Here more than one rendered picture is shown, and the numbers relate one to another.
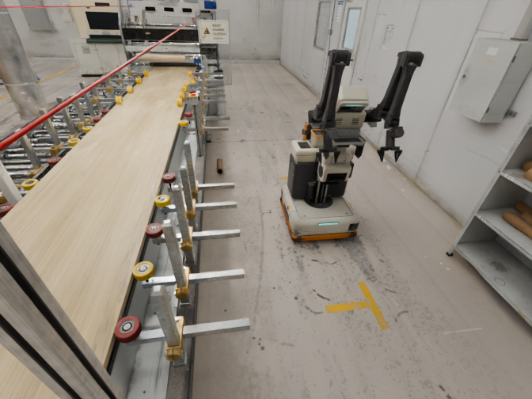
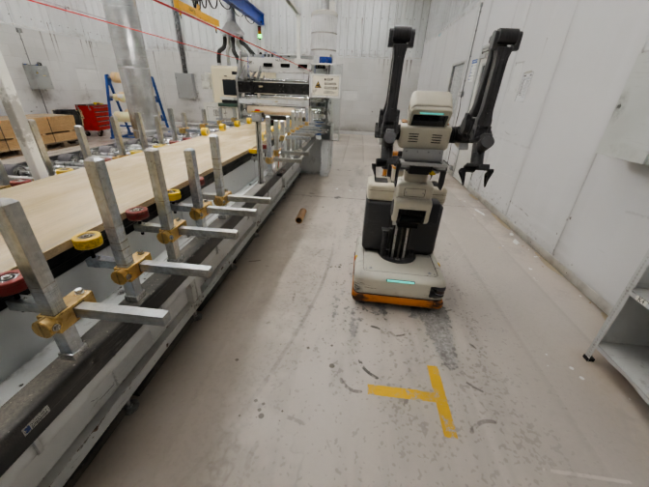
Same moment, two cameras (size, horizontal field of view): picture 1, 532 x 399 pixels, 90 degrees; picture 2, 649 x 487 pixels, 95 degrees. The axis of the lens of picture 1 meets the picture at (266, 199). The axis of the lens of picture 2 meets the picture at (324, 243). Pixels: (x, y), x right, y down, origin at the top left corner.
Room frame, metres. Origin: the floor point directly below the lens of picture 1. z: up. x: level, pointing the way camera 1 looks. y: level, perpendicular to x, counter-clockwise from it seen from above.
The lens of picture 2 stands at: (0.08, -0.49, 1.36)
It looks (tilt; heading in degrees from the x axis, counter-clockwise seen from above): 27 degrees down; 15
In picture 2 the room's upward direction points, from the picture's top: 2 degrees clockwise
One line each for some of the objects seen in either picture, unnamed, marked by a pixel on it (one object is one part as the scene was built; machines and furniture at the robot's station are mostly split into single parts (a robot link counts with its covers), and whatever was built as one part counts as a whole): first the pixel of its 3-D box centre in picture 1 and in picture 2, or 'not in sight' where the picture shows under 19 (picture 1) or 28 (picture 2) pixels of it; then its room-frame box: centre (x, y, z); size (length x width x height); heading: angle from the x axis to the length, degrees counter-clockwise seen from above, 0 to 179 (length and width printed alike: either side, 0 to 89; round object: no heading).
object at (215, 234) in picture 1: (197, 236); (185, 231); (1.00, 0.34, 0.83); 0.43 x 0.03 x 0.04; 100
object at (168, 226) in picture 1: (177, 267); (117, 236); (0.71, 0.34, 0.94); 0.04 x 0.04 x 0.48; 10
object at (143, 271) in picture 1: (146, 276); (91, 249); (0.72, 0.50, 0.85); 0.08 x 0.08 x 0.11
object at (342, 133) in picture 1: (343, 144); (420, 168); (1.87, -0.56, 0.99); 0.28 x 0.16 x 0.22; 99
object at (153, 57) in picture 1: (173, 57); (283, 110); (5.15, 1.69, 1.05); 1.43 x 0.12 x 0.12; 100
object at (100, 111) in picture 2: not in sight; (96, 120); (7.01, 8.18, 0.41); 0.76 x 0.48 x 0.81; 17
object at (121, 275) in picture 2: (183, 283); (132, 267); (0.73, 0.35, 0.81); 0.14 x 0.06 x 0.05; 10
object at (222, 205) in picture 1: (199, 207); (212, 210); (1.25, 0.39, 0.83); 0.43 x 0.03 x 0.04; 100
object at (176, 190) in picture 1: (184, 228); (164, 212); (0.95, 0.39, 0.92); 0.04 x 0.04 x 0.48; 10
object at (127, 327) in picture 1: (131, 334); (15, 294); (0.48, 0.45, 0.85); 0.08 x 0.08 x 0.11
